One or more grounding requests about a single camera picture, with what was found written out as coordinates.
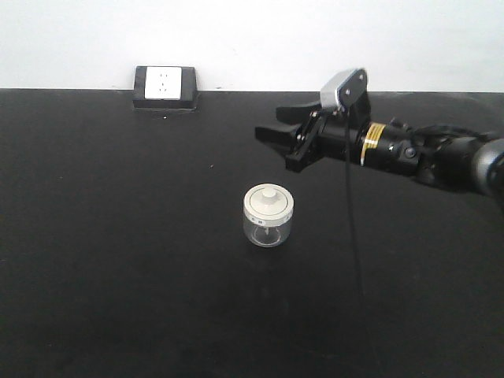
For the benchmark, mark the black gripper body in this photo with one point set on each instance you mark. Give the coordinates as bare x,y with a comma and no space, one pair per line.
335,134

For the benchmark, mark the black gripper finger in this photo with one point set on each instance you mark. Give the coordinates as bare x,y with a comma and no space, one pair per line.
298,113
285,140

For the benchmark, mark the glass jar with cream lid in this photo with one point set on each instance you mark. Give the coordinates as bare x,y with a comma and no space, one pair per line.
267,214

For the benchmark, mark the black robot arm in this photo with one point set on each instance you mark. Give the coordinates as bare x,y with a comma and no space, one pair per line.
443,156

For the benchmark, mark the black white power socket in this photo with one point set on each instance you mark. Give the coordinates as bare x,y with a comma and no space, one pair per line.
160,88

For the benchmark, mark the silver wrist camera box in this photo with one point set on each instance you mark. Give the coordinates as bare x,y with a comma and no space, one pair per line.
343,90

